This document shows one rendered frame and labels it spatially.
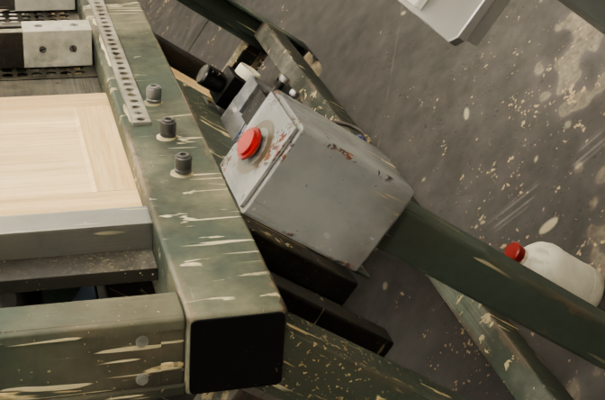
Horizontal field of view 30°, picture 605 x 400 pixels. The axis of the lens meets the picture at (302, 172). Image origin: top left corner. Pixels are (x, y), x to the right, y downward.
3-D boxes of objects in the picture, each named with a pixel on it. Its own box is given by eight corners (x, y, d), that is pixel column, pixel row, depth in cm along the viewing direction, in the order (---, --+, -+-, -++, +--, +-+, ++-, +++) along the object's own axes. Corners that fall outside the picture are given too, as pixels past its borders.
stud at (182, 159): (193, 176, 161) (193, 157, 159) (176, 177, 160) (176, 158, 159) (190, 168, 163) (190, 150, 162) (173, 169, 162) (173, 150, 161)
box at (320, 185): (422, 195, 129) (300, 124, 121) (362, 277, 132) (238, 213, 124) (387, 152, 140) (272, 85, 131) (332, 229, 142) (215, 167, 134)
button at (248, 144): (274, 142, 126) (259, 133, 125) (254, 170, 126) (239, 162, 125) (266, 128, 129) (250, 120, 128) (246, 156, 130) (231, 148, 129)
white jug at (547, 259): (616, 286, 204) (540, 242, 194) (582, 329, 206) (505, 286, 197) (589, 259, 212) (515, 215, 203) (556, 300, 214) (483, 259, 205)
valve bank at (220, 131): (428, 203, 160) (295, 126, 149) (369, 280, 163) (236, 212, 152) (326, 77, 203) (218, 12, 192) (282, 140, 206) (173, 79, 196)
